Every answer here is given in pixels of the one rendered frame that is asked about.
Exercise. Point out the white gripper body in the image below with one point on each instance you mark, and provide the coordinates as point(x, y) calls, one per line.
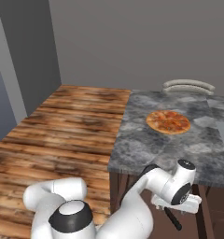
point(191, 203)

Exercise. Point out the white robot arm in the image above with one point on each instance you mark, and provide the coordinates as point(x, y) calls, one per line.
point(132, 214)

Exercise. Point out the round pepperoni pizza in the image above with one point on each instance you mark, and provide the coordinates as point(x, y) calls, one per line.
point(168, 122)

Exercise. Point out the dark brown cabinet door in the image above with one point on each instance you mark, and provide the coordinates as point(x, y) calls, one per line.
point(221, 214)

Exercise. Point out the dark brown cabinet side panel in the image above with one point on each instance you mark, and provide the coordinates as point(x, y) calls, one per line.
point(116, 193)

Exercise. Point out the beige curved chair back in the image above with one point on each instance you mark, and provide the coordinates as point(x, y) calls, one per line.
point(188, 84)

